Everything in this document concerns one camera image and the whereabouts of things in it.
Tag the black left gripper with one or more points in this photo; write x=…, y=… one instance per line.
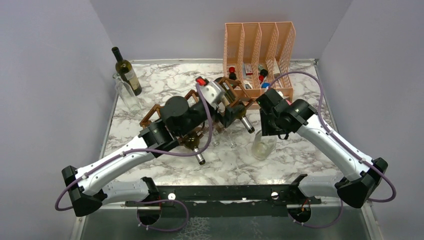
x=230, y=114

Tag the green bottle white label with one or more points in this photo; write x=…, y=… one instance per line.
x=231, y=98

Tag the dark green wine bottle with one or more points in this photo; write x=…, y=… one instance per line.
x=125, y=70

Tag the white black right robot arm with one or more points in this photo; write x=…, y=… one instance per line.
x=360, y=173

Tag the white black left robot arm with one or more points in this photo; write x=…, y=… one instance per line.
x=90, y=187

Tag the brown wooden wine rack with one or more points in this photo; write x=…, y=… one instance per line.
x=165, y=127

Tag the red capped small bottle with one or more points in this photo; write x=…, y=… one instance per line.
x=232, y=73

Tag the blue bottle cap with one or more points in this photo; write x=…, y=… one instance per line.
x=265, y=85

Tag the green bottle silver cap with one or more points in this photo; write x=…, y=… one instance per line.
x=192, y=141

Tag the peach plastic file organizer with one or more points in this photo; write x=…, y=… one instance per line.
x=259, y=51

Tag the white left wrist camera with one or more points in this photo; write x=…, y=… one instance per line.
x=211, y=91

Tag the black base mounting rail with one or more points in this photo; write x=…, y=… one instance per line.
x=227, y=200

